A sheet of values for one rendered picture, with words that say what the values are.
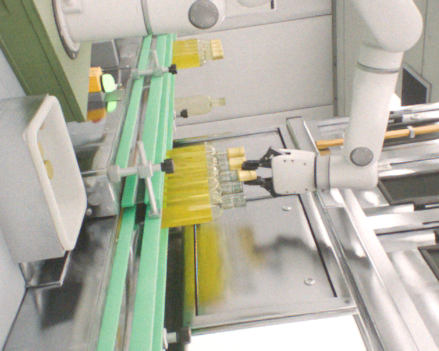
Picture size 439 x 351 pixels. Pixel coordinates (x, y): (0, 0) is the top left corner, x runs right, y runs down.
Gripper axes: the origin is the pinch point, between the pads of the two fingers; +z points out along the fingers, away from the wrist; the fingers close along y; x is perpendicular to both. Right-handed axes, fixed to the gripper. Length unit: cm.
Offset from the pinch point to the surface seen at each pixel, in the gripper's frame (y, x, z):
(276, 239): -12.7, 9.3, -6.3
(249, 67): -161, -570, 114
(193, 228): -12.2, 6.2, 14.7
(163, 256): -3.4, 28.6, 13.8
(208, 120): -227, -553, 174
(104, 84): 19.6, -11.2, 37.9
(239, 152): 0.9, -8.9, 4.5
